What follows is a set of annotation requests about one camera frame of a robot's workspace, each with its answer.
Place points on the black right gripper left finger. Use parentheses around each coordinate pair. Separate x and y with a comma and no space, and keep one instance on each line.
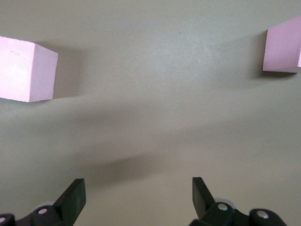
(68,207)

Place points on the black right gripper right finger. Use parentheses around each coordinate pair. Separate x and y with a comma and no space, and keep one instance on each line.
(207,212)

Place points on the pink foam cube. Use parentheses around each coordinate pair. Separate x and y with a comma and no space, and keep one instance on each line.
(282,47)
(23,70)

